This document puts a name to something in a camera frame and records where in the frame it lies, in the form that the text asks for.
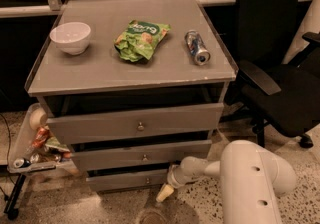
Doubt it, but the white bowl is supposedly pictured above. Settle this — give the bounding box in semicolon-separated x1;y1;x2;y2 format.
49;22;91;55

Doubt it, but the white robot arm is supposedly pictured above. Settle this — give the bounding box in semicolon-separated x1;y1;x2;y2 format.
156;140;297;224

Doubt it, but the grey drawer cabinet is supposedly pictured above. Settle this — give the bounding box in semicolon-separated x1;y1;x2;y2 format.
26;0;236;178

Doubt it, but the grey drawer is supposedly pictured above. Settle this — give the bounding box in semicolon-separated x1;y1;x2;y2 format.
86;169;167;191
72;140;211;171
48;103;223;144

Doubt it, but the white round object in bin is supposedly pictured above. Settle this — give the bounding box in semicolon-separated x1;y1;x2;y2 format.
29;108;48;130

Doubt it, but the green bag in bin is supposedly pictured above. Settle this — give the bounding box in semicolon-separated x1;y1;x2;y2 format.
45;137;69;152

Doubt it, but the grey bottom drawer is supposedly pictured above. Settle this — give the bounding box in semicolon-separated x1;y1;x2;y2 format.
86;169;167;191

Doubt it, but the blue can in bin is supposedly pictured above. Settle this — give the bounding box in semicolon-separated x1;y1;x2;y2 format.
13;158;31;169

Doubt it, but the black stand with wheel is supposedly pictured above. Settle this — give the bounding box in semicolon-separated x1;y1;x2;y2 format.
4;174;26;220

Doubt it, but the grey middle drawer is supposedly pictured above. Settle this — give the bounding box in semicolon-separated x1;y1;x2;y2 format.
72;140;211;171

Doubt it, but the black office chair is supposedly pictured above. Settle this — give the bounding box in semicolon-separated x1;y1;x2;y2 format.
225;0;320;148

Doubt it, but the grey top drawer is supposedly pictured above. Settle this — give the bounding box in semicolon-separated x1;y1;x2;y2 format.
48;103;223;144

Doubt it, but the blue soda can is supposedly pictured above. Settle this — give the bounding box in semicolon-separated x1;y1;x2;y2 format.
185;30;211;66

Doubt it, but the green chip bag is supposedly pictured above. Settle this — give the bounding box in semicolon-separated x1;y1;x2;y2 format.
114;20;171;62

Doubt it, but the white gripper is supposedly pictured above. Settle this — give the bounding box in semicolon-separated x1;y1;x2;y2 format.
156;164;188;202

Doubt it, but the red soda can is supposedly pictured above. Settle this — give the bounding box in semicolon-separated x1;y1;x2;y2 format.
31;127;50;148

